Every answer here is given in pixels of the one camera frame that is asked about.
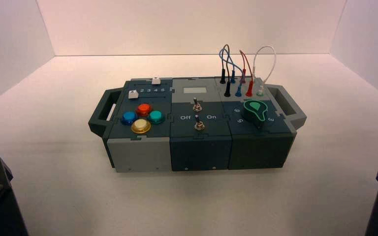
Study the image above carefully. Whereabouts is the green pointer knob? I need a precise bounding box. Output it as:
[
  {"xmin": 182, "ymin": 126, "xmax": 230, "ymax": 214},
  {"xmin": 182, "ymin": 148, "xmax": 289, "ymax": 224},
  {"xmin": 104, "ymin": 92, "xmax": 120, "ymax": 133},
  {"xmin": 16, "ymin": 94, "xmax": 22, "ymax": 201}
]
[{"xmin": 243, "ymin": 100, "xmax": 269, "ymax": 130}]

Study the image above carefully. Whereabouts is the small grey display panel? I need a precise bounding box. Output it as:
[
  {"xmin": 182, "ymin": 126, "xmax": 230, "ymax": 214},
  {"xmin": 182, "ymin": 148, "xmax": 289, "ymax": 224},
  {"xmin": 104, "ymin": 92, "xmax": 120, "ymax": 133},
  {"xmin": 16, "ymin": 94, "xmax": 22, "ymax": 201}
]
[{"xmin": 183, "ymin": 87, "xmax": 207, "ymax": 95}]

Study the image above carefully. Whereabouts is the teal round push button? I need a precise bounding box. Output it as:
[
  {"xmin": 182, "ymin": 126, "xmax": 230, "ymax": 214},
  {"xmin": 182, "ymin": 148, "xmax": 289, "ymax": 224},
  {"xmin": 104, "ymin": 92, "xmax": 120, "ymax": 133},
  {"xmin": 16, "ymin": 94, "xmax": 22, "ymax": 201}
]
[{"xmin": 147, "ymin": 110, "xmax": 166, "ymax": 125}]

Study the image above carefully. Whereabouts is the dark teal grey control box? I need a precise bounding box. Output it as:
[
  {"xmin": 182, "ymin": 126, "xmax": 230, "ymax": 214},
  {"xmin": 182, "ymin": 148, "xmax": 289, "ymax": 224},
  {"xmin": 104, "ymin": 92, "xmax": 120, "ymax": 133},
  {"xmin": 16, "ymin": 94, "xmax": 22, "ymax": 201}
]
[{"xmin": 88, "ymin": 77, "xmax": 307, "ymax": 173}]

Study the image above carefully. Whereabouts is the red round push button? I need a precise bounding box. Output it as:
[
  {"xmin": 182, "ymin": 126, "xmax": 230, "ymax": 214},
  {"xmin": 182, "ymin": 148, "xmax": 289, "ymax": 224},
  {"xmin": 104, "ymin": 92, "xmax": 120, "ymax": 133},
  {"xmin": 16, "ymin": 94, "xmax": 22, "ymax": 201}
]
[{"xmin": 135, "ymin": 103, "xmax": 153, "ymax": 117}]

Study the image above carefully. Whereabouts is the yellow round push button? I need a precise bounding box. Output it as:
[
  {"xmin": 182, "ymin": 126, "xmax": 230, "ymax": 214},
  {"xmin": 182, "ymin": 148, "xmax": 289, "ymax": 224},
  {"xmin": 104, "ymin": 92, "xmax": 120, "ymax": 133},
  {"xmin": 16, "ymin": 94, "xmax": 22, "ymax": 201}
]
[{"xmin": 130, "ymin": 118, "xmax": 152, "ymax": 135}]

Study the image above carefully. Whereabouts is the blue round push button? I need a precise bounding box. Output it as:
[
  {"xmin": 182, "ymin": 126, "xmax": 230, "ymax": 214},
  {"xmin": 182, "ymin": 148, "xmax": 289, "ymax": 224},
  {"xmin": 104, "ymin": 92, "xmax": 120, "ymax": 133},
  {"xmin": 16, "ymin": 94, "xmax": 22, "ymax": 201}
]
[{"xmin": 121, "ymin": 111, "xmax": 139, "ymax": 126}]

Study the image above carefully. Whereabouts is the black jumper cable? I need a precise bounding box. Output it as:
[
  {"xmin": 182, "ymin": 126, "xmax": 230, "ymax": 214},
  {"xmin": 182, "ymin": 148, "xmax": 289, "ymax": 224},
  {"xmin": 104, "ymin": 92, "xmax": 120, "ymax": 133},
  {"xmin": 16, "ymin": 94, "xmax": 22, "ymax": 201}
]
[{"xmin": 220, "ymin": 44, "xmax": 232, "ymax": 98}]

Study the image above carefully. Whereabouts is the white jumper cable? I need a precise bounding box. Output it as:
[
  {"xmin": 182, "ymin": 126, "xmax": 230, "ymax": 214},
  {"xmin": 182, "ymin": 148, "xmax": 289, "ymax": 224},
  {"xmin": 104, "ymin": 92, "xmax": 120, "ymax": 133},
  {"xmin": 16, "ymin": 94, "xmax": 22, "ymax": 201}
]
[{"xmin": 252, "ymin": 45, "xmax": 277, "ymax": 97}]

